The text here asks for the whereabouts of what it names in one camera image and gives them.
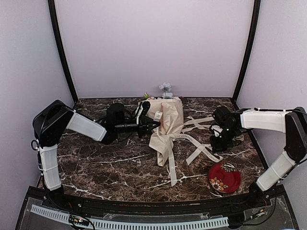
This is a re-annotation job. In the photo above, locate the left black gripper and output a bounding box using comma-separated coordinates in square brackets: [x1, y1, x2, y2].
[116, 117, 161, 138]

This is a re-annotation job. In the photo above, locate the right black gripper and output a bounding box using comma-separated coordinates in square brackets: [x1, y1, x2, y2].
[210, 126, 240, 153]

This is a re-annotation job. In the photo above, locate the beige wrapping paper sheet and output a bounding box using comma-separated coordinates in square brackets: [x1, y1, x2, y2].
[146, 97, 184, 169]

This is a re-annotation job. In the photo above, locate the white printed ribbon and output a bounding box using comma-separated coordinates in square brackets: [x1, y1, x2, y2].
[169, 117, 223, 186]

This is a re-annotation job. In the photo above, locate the blue fake flower stem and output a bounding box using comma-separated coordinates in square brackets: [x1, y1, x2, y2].
[159, 82, 173, 99]

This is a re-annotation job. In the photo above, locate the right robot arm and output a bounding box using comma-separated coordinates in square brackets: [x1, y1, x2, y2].
[210, 106, 307, 208]

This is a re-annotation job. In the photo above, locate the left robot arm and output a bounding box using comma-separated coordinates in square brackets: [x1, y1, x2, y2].
[31, 100, 161, 209]

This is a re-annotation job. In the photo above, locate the red floral plate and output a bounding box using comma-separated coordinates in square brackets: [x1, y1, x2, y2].
[208, 162, 242, 194]

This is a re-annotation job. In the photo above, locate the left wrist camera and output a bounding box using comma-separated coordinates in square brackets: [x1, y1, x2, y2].
[134, 101, 151, 125]

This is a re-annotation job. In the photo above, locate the black front table rail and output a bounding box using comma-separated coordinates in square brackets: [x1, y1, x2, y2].
[28, 186, 286, 218]

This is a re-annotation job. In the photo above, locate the white slotted cable duct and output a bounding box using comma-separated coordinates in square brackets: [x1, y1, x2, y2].
[30, 205, 229, 230]

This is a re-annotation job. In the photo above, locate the right black frame post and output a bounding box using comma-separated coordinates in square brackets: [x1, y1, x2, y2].
[232, 0, 261, 104]

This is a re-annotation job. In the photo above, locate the black frame post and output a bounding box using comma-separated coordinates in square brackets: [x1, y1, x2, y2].
[47, 0, 79, 103]
[232, 0, 261, 104]

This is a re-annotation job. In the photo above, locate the left black frame post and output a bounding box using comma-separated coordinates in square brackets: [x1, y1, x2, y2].
[47, 0, 79, 103]

